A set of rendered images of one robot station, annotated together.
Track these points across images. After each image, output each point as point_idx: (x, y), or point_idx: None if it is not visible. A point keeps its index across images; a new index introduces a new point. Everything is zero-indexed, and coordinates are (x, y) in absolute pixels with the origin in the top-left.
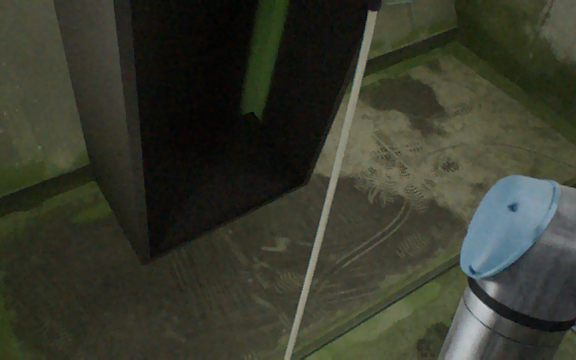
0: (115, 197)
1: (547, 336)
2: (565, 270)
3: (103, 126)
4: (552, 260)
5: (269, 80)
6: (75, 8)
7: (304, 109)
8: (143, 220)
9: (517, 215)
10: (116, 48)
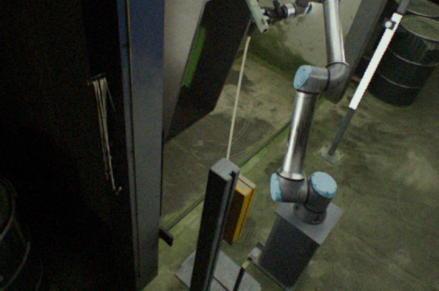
0: None
1: (314, 96)
2: (315, 80)
3: None
4: (313, 78)
5: (194, 70)
6: None
7: (212, 78)
8: (170, 121)
9: (305, 70)
10: (187, 52)
